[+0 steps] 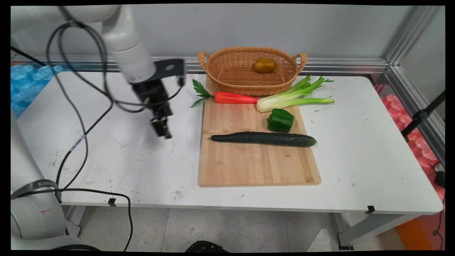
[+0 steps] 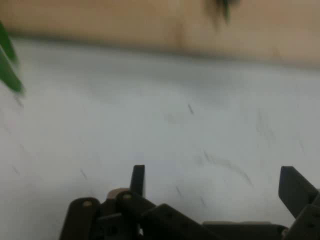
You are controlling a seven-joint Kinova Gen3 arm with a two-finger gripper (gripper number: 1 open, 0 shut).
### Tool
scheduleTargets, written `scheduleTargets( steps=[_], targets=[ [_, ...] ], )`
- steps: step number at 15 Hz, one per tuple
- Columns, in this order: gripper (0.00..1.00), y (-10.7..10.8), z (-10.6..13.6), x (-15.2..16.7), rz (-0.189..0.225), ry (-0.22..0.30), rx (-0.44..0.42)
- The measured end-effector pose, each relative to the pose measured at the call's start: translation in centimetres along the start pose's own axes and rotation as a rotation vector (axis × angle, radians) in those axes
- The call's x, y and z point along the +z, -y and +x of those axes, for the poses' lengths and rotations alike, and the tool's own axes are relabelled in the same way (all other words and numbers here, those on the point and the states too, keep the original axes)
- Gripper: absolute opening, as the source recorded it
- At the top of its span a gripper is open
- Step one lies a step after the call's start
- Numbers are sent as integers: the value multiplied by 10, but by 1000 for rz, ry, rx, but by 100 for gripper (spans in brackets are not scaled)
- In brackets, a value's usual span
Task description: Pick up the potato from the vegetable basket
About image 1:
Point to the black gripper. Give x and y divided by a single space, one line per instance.
153 94

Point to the yellow-brown potato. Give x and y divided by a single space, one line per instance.
265 65

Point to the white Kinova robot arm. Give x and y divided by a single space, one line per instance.
124 39

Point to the orange carrot with green leaves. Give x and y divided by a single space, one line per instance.
234 97

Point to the black tape piece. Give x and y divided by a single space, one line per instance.
370 209
112 202

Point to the wooden cutting board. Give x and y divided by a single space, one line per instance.
249 163

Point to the dark green cucumber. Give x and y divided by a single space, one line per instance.
263 138

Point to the woven wicker basket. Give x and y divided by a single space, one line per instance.
249 74

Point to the green bell pepper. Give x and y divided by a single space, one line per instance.
280 121

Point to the green celery stalk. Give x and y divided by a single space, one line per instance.
284 101

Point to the black round floor object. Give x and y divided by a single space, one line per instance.
206 247

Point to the grey metal table leg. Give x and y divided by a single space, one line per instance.
369 227

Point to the black tripod stand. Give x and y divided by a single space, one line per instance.
419 116

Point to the pink bubble foam sheet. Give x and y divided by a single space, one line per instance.
423 149

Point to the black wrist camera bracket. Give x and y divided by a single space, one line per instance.
170 68

